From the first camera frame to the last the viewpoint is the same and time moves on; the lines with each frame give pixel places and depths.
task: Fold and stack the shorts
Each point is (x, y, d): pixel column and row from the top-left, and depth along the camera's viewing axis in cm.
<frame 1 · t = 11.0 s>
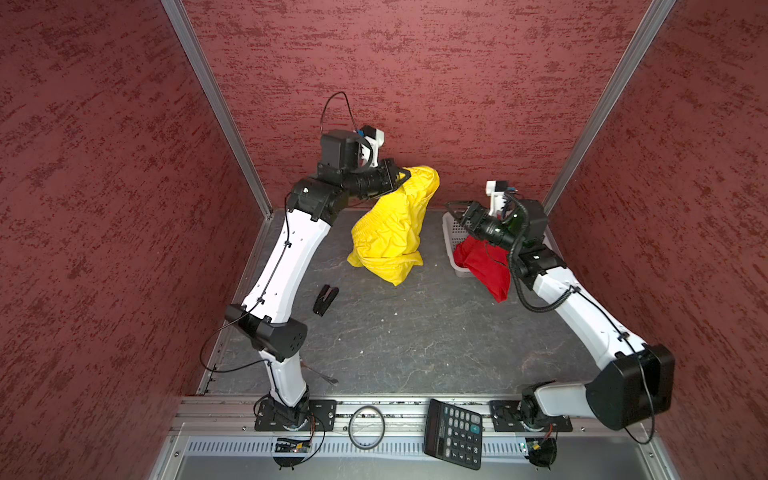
left hand: (410, 182, 66), fingers closed
right hand: (444, 215, 73), fingers open
yellow shorts: (384, 235, 77), point 30 cm above the table
red shorts: (485, 270, 89), point 14 cm above the table
white plastic basket: (450, 235, 102), point 11 cm above the table
metal spoon: (331, 380, 81), on the table

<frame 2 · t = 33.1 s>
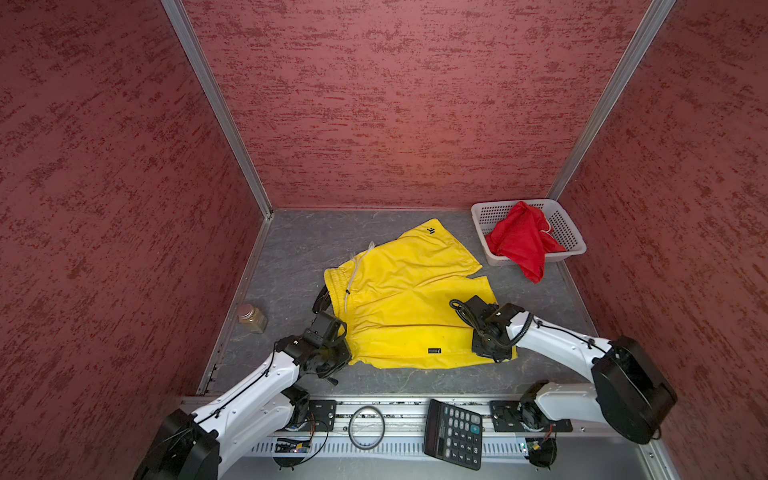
left hand: (350, 365, 82), fingers closed
right hand: (484, 357, 84), fingers open
yellow shorts: (393, 301, 96), on the table
red shorts: (525, 237, 97), point 15 cm above the table
white plastic basket: (488, 216, 116), point 5 cm above the table
small brown glass jar: (252, 317, 83), point 10 cm above the table
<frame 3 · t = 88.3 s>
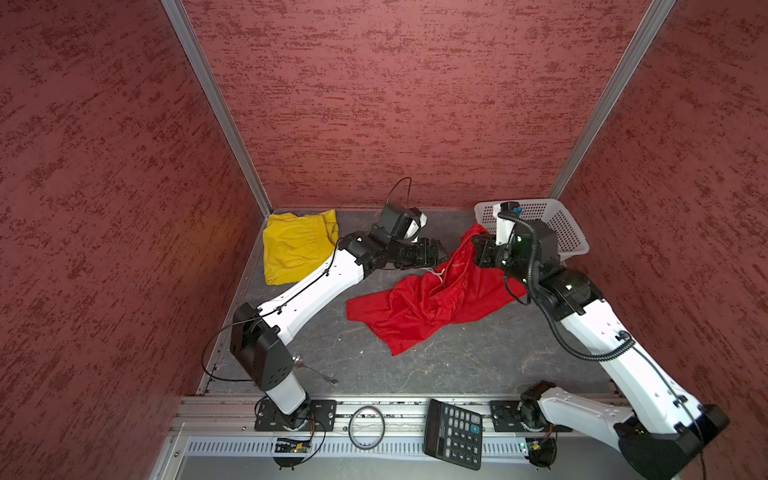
left hand: (436, 264, 74), fingers open
right hand: (470, 244, 70), fingers closed
yellow shorts: (294, 244, 108), point 4 cm above the table
red shorts: (407, 308, 91), point 4 cm above the table
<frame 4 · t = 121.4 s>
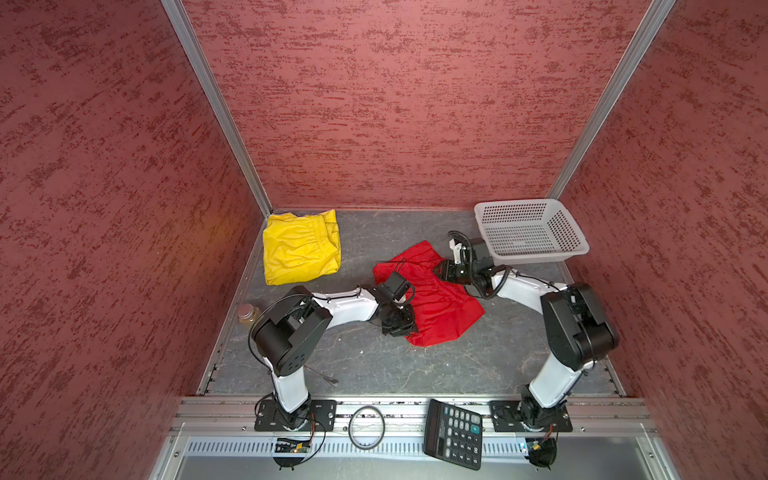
left hand: (415, 336, 87), fingers open
right hand: (436, 274, 95), fingers open
red shorts: (441, 306, 93), point 3 cm above the table
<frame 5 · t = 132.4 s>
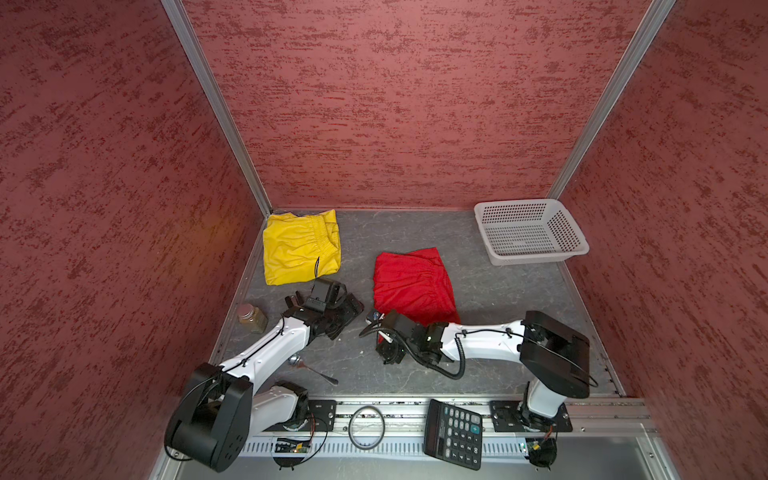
left hand: (357, 319, 87), fingers open
right hand: (386, 343, 84), fingers open
red shorts: (417, 285, 95), point 6 cm above the table
